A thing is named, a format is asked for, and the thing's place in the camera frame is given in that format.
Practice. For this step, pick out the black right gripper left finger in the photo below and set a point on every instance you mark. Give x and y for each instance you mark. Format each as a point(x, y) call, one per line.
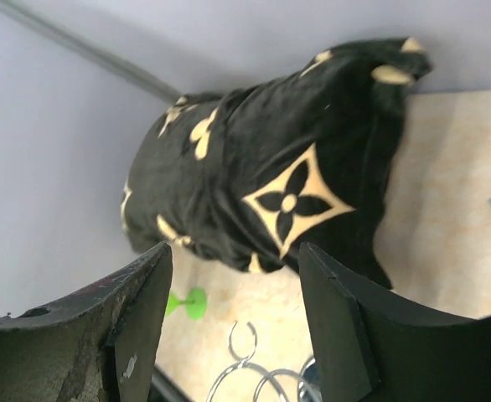
point(96, 344)

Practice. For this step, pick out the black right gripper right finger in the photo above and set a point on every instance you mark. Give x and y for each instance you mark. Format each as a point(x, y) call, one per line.
point(371, 344)

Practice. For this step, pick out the green wine glass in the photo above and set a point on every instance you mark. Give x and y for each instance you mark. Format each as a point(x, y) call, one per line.
point(195, 303)

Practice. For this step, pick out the chrome wine glass rack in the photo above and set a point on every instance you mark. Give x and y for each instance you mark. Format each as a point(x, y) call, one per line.
point(308, 384)

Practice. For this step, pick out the black floral pattern blanket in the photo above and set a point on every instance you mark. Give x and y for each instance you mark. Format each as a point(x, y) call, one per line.
point(248, 176)

